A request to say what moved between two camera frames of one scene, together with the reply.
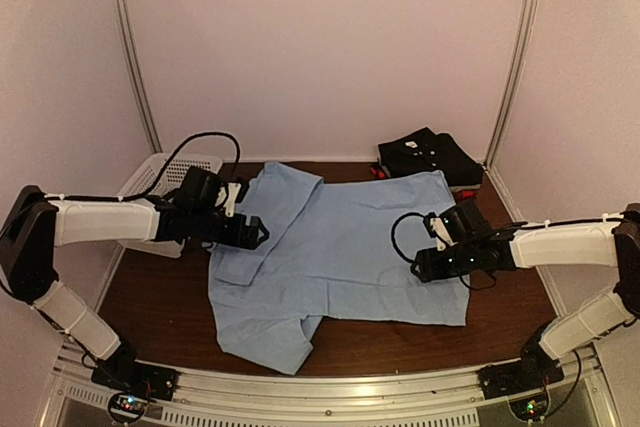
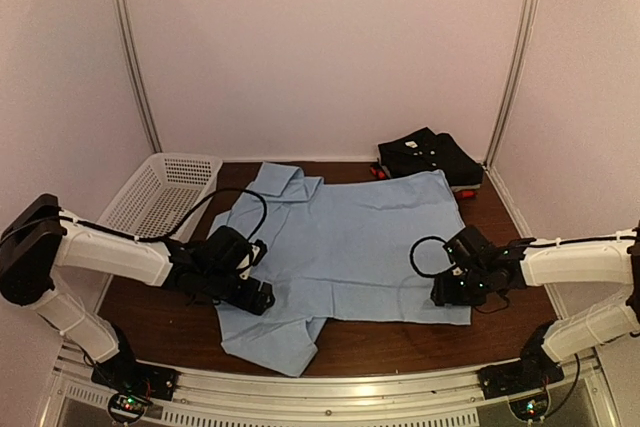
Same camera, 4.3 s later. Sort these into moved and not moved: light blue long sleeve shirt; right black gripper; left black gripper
Moved: right black gripper; left black gripper
Not moved: light blue long sleeve shirt
